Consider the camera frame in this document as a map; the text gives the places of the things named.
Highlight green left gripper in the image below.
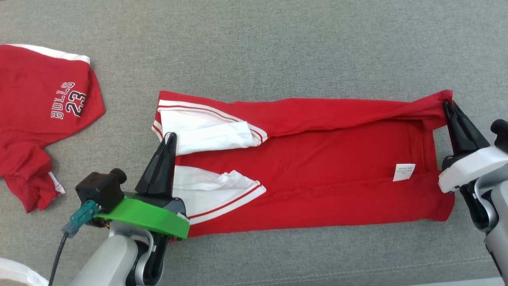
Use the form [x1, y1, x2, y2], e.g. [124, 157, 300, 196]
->
[93, 132, 191, 241]

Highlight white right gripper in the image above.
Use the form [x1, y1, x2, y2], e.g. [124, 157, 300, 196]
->
[438, 100, 508, 195]

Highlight red white-sleeved jersey top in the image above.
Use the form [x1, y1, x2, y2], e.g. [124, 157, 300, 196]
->
[151, 89, 456, 239]

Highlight red Bulls 23 shorts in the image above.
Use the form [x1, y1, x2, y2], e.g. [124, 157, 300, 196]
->
[0, 44, 106, 214]

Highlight grey fabric sofa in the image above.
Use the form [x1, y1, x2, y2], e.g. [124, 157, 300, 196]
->
[0, 0, 508, 286]

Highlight white curved object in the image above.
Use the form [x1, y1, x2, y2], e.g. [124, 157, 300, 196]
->
[0, 257, 49, 286]

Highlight black cable teal plug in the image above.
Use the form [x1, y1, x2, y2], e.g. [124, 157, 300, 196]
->
[48, 199, 100, 286]

